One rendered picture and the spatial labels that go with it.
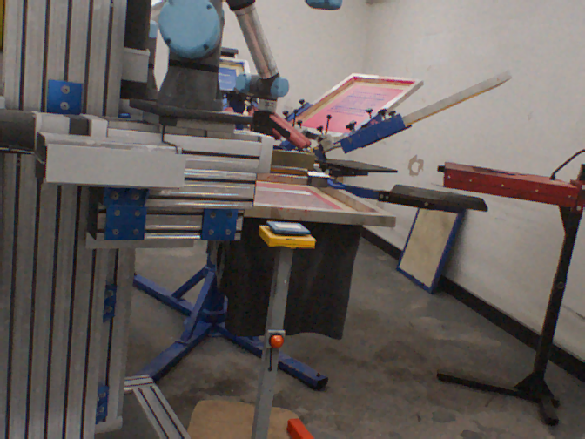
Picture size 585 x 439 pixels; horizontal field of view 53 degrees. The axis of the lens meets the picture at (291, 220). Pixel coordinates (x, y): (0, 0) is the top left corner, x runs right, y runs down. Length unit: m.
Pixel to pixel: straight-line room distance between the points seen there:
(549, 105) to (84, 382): 3.27
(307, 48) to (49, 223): 5.45
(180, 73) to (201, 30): 0.18
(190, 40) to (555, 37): 3.25
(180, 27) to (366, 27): 5.81
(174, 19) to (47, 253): 0.65
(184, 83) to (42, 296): 0.62
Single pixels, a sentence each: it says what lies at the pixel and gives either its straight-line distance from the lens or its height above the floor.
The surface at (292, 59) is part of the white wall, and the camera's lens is 6.66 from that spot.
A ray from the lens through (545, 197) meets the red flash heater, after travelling 2.83.
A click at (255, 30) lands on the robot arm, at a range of 2.12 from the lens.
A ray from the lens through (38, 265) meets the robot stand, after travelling 1.53.
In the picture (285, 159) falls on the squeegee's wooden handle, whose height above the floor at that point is 1.07.
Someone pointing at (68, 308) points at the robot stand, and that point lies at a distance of 1.58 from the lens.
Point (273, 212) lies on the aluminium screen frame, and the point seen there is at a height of 0.97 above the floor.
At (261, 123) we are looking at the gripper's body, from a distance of 2.38.
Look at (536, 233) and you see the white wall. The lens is 4.04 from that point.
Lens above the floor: 1.30
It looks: 11 degrees down
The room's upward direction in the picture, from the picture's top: 8 degrees clockwise
